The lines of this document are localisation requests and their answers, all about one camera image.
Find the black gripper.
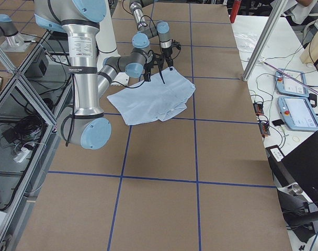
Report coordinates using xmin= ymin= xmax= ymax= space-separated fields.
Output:
xmin=143 ymin=52 xmax=159 ymax=82
xmin=161 ymin=47 xmax=174 ymax=71

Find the light blue button shirt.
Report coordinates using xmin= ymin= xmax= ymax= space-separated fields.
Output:
xmin=107 ymin=68 xmax=196 ymax=126

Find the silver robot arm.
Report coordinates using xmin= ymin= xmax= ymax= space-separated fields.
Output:
xmin=129 ymin=0 xmax=174 ymax=70
xmin=35 ymin=1 xmax=152 ymax=150

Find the clear plastic bag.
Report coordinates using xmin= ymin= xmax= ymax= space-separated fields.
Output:
xmin=234 ymin=32 xmax=258 ymax=53

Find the red fire extinguisher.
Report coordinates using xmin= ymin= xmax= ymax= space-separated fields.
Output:
xmin=230 ymin=0 xmax=241 ymax=24

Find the upper teach pendant tablet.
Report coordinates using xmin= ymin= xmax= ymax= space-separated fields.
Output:
xmin=275 ymin=69 xmax=309 ymax=98

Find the teach pendant tablet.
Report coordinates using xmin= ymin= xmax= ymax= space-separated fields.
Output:
xmin=277 ymin=96 xmax=318 ymax=132
xmin=275 ymin=69 xmax=309 ymax=98

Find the lower teach pendant tablet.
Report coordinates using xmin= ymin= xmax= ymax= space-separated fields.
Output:
xmin=277 ymin=96 xmax=318 ymax=132

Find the white power strip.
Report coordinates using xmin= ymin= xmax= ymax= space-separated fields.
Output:
xmin=14 ymin=147 xmax=30 ymax=163

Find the black monitor on stand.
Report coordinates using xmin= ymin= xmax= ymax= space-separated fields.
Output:
xmin=268 ymin=130 xmax=318 ymax=244

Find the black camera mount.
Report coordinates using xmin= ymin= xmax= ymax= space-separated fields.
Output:
xmin=171 ymin=40 xmax=181 ymax=51

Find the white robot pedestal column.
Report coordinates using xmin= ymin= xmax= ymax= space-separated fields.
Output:
xmin=93 ymin=1 xmax=129 ymax=86

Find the aluminium frame post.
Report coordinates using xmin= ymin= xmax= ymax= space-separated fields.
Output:
xmin=242 ymin=0 xmax=288 ymax=82

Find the grey robot base mount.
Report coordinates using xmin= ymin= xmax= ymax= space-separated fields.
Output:
xmin=0 ymin=14 xmax=35 ymax=52

